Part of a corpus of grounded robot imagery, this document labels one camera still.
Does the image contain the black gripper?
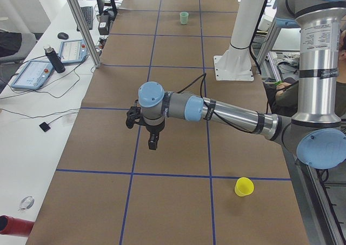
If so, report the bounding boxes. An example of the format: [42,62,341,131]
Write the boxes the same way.
[144,117,165,150]

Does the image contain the yellow plastic cup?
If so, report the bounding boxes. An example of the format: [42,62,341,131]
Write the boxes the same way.
[234,177,254,197]

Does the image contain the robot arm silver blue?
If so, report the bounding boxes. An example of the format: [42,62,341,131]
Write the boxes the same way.
[128,0,345,169]

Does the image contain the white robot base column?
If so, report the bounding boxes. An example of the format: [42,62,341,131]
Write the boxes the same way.
[214,0,267,82]

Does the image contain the green plastic cup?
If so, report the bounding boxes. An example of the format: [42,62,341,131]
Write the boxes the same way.
[179,11,189,25]

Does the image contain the small black box device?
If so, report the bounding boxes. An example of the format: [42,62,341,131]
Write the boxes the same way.
[39,122,51,132]

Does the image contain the black power adapter box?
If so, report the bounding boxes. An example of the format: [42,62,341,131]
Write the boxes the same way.
[98,15,110,36]

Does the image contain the far blue teach pendant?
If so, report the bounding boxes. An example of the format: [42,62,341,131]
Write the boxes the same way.
[59,39,88,64]

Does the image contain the blue teach pendant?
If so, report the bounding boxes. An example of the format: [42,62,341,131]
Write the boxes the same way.
[59,39,88,64]
[11,61,54,90]

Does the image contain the black water bottle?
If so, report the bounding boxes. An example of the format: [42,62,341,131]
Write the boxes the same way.
[43,45,65,73]

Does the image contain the black computer mouse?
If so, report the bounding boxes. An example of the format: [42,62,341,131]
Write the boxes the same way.
[57,32,69,40]

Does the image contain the near blue teach pendant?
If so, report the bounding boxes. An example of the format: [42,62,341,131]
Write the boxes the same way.
[11,61,54,90]

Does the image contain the seated person dark clothes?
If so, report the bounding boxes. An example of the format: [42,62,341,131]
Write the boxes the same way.
[264,31,345,117]

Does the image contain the black keyboard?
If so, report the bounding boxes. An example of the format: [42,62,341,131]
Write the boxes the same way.
[81,6,94,30]

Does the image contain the clear tape roll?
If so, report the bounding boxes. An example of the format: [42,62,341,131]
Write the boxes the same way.
[18,196,35,211]

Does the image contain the grey office chair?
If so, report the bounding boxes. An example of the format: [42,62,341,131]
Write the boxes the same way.
[1,30,37,64]

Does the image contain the red cylindrical object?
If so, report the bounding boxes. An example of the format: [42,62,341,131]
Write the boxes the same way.
[1,215,35,237]

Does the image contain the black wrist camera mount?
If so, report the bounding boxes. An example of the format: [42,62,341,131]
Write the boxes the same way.
[126,100,145,129]

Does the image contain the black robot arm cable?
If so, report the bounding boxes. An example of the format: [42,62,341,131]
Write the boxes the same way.
[177,72,257,134]

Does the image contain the aluminium frame post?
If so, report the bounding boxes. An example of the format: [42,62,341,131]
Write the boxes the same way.
[67,0,101,68]

